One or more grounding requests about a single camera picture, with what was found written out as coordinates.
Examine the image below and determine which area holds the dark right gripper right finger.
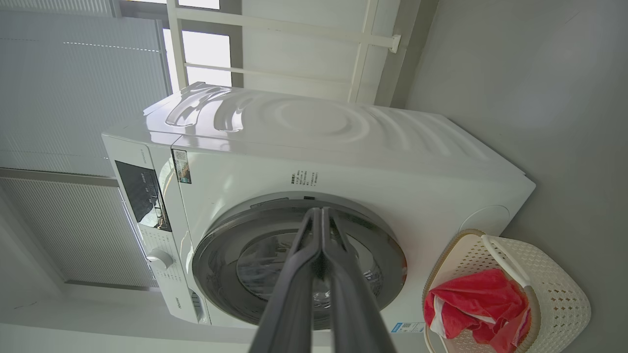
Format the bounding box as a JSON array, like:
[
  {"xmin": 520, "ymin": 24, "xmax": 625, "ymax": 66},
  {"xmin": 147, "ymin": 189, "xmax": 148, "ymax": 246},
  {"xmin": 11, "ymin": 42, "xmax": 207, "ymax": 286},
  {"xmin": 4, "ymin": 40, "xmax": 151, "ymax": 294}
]
[{"xmin": 321, "ymin": 207, "xmax": 398, "ymax": 353}]

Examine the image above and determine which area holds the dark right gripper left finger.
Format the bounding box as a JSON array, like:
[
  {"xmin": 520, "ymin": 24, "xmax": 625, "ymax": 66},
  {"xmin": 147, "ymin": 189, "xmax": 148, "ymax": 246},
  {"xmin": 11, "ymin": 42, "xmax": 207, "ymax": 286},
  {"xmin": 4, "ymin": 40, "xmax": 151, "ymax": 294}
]
[{"xmin": 248, "ymin": 207, "xmax": 324, "ymax": 353}]

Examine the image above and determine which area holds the black round glass washer door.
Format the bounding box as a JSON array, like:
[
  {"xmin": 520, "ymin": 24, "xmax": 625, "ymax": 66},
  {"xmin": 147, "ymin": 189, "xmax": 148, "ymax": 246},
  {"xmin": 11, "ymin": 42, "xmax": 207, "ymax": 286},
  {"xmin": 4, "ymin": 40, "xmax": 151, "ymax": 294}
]
[{"xmin": 192, "ymin": 199, "xmax": 408, "ymax": 330}]

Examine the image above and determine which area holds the red and white garment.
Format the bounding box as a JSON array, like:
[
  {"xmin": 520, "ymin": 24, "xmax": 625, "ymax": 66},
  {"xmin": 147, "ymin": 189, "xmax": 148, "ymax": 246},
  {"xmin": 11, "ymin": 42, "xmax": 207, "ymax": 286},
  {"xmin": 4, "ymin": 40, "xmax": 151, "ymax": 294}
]
[{"xmin": 424, "ymin": 268, "xmax": 532, "ymax": 353}]

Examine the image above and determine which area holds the white front-load washing machine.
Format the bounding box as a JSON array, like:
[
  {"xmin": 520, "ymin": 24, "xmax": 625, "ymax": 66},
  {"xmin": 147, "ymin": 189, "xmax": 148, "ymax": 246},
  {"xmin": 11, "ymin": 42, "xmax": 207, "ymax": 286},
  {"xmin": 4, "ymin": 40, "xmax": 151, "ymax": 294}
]
[{"xmin": 102, "ymin": 82, "xmax": 536, "ymax": 339}]

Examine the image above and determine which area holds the cream perforated laundry basket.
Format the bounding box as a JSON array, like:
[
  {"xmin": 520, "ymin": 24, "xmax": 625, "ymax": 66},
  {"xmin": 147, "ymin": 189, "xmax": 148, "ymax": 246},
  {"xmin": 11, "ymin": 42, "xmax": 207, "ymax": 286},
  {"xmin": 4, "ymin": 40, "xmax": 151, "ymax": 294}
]
[{"xmin": 422, "ymin": 229, "xmax": 592, "ymax": 353}]

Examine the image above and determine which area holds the white metal railing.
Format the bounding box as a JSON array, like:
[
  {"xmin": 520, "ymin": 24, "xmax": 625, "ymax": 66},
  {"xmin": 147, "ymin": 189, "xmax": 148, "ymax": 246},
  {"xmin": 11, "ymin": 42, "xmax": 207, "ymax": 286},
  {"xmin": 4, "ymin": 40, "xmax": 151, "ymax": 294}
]
[{"xmin": 167, "ymin": 0, "xmax": 402, "ymax": 103}]

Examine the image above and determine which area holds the white ribbed window blind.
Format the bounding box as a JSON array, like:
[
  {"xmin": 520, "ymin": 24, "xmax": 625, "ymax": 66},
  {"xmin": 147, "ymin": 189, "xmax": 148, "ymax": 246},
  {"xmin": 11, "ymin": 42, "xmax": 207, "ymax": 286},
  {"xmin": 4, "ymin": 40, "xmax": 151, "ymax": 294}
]
[{"xmin": 0, "ymin": 0, "xmax": 170, "ymax": 290}]

